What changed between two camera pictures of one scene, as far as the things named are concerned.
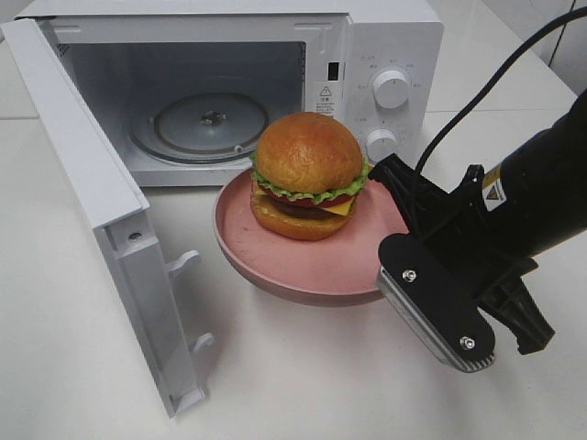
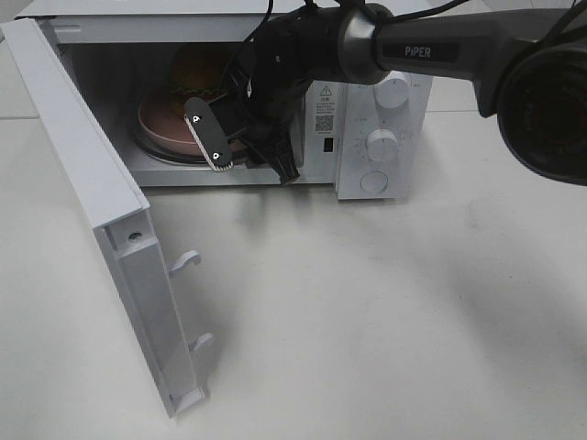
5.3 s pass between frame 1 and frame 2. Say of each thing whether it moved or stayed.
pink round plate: moved
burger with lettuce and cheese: moved
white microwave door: stayed
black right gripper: moved
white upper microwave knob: stayed
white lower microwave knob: stayed
